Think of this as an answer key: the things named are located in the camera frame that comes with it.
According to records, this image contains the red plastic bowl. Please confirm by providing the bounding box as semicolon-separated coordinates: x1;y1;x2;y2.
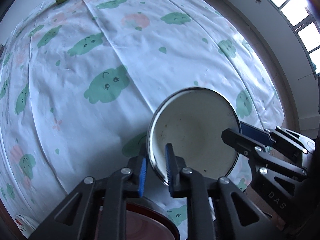
126;211;180;239

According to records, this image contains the white enamel bowl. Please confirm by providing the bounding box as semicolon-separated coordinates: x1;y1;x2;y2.
147;87;241;185

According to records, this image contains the red flower white plate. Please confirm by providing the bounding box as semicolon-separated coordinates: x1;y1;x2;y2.
14;215;39;238

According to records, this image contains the stainless steel bowl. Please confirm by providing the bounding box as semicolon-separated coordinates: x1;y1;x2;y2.
126;197;171;222

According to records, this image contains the person's right hand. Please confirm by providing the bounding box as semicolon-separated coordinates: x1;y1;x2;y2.
271;212;285;231

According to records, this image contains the cloud pattern tablecloth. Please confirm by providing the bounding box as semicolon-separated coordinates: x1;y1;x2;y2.
1;0;284;226

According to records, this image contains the aluminium frame window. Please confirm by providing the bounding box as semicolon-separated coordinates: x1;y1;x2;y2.
267;0;319;77

